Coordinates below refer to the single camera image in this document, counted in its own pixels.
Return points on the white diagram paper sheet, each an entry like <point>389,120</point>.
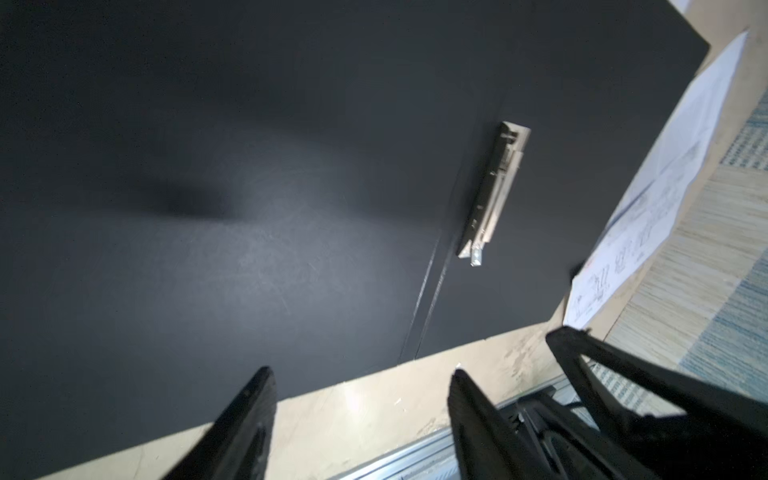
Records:
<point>648,210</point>

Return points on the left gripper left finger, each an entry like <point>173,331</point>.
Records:
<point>237,445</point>

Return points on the metal folder clip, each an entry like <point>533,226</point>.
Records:
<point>498,178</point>

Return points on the red folder black inside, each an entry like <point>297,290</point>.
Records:
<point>191,190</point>

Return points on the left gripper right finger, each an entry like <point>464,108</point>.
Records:
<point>485,444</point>

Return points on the aluminium front rail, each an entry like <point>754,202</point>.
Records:
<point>436,456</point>

